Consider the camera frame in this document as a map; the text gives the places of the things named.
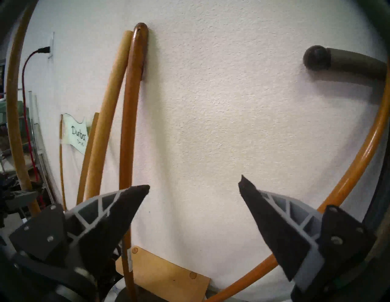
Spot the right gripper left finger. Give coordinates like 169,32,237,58
9,184,151,279

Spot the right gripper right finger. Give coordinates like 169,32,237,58
238,175,376,293

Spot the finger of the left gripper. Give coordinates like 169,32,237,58
5,189,39,211

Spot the paint-flecked pole with threaded tip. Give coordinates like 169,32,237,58
5,0,41,217

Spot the thick light wooden dowel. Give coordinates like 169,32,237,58
83,30,134,202

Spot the blue white floral ceramic pot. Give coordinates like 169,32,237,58
104,282,144,302

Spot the green Dunbar sign on stick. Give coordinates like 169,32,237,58
59,113,89,211

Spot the light wooden board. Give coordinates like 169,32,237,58
115,245,211,302

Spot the orange handled green rake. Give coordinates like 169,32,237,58
205,58,390,302

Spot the dark brown handle green label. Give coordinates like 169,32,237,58
119,22,150,302

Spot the red black power cord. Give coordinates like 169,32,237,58
21,46,51,209

